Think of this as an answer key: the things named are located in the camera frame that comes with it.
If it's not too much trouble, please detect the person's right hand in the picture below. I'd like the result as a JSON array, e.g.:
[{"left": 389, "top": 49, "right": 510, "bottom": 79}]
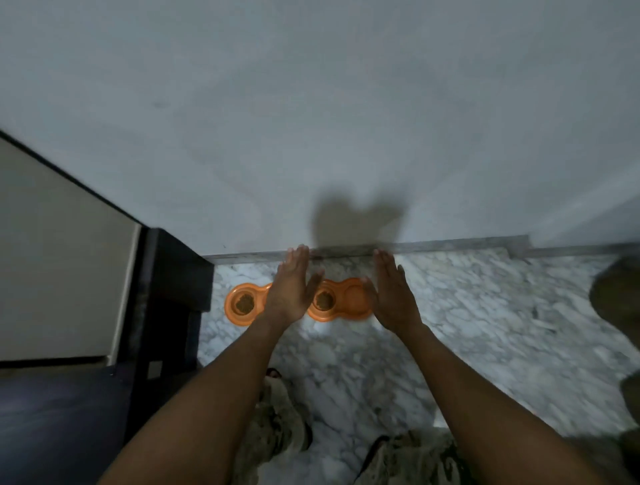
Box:
[{"left": 362, "top": 249, "right": 425, "bottom": 337}]

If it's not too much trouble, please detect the person's left hand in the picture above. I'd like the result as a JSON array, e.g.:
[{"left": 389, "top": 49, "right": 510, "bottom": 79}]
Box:
[{"left": 261, "top": 244, "right": 325, "bottom": 327}]

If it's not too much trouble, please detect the person's left forearm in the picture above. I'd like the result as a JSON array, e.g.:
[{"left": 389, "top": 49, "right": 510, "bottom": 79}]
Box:
[{"left": 97, "top": 314, "right": 296, "bottom": 485}]

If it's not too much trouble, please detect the person's right forearm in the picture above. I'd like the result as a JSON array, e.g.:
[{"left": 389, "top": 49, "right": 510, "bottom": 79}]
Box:
[{"left": 398, "top": 323, "right": 612, "bottom": 485}]

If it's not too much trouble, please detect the orange plastic pet feeding tray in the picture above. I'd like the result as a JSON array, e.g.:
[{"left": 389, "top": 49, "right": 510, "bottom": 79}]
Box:
[{"left": 224, "top": 277, "right": 375, "bottom": 327}]

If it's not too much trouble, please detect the person's left camouflage trouser leg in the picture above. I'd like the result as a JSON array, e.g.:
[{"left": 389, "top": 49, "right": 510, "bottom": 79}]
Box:
[{"left": 231, "top": 374, "right": 314, "bottom": 485}]

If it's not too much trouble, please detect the person's camouflage trouser leg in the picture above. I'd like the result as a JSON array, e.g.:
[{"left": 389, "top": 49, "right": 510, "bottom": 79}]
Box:
[
  {"left": 231, "top": 374, "right": 314, "bottom": 485},
  {"left": 354, "top": 429, "right": 478, "bottom": 485}
]

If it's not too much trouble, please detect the person's right camouflage trouser leg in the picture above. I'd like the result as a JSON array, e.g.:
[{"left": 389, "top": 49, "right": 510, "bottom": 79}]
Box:
[{"left": 354, "top": 429, "right": 478, "bottom": 485}]

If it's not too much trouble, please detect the beige furniture panel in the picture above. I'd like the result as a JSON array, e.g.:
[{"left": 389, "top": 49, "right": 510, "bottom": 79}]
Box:
[{"left": 0, "top": 137, "right": 144, "bottom": 363}]

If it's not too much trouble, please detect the dark blue cushion surface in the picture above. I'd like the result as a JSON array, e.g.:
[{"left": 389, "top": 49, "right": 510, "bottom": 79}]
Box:
[{"left": 0, "top": 362, "right": 137, "bottom": 485}]

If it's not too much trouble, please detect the black wooden furniture frame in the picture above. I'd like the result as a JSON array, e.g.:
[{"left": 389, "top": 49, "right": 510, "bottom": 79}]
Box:
[{"left": 119, "top": 227, "right": 216, "bottom": 446}]

